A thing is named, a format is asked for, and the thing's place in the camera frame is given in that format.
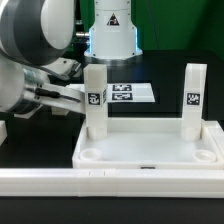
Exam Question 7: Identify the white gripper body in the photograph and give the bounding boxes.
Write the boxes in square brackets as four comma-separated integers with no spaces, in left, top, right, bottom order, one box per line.
[41,83,85,114]

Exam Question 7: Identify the white desk top tray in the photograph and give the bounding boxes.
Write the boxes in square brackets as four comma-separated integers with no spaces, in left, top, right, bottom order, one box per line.
[72,118,224,170]

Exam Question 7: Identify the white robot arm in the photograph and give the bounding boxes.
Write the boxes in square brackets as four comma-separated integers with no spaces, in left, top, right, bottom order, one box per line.
[0,0,142,115]

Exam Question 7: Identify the white block left edge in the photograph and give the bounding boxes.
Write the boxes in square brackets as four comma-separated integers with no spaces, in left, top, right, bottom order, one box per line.
[0,121,7,146]

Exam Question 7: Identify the white marker base plate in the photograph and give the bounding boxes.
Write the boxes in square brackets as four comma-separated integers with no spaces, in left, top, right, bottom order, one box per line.
[68,83,156,104]

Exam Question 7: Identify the white front rail fence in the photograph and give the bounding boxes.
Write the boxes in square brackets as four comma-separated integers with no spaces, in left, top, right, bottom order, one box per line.
[0,169,224,198]

